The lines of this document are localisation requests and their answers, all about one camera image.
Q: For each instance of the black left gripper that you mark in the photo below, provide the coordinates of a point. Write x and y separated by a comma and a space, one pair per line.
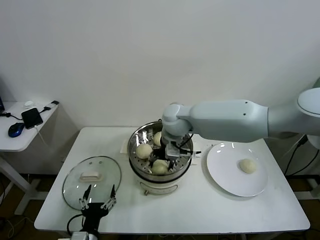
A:
95, 211

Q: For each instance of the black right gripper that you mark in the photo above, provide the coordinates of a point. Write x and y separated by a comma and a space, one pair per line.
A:
160, 153

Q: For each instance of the white steamed baozi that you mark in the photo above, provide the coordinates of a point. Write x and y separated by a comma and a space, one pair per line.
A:
144, 151
247, 166
160, 168
157, 138

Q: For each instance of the oval glass pot lid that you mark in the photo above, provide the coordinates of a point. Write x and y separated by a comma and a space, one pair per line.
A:
75, 180

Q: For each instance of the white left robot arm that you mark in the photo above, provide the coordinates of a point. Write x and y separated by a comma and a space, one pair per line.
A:
93, 235

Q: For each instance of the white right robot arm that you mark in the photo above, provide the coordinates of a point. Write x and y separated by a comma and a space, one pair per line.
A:
225, 120

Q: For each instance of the perforated steel steamer basket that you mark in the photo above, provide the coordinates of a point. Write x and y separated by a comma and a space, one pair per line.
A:
133, 147

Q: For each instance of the cream electric cooker base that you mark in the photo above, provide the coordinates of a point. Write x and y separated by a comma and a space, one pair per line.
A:
160, 186

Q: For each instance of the white oval plate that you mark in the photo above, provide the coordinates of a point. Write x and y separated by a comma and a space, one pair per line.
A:
220, 170

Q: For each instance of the white side table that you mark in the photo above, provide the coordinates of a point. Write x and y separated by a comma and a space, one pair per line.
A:
15, 145

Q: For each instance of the black smartphone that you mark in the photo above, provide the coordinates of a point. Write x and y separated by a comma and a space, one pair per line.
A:
32, 118

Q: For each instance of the blue computer mouse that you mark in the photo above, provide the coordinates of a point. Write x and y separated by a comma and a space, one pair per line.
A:
16, 130

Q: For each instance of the small white earbud case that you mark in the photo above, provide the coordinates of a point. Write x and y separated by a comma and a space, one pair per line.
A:
28, 103

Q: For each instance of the dark screen edge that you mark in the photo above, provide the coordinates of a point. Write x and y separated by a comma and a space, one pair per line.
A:
1, 105

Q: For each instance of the pale green object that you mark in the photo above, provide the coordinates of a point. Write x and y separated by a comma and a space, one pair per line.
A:
318, 83

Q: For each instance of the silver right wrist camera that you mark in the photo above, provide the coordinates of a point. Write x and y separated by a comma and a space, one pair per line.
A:
173, 151

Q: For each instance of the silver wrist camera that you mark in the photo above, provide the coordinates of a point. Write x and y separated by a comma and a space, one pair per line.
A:
173, 151
80, 236

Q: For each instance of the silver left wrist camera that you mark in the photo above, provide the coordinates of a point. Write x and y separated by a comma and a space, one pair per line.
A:
80, 236

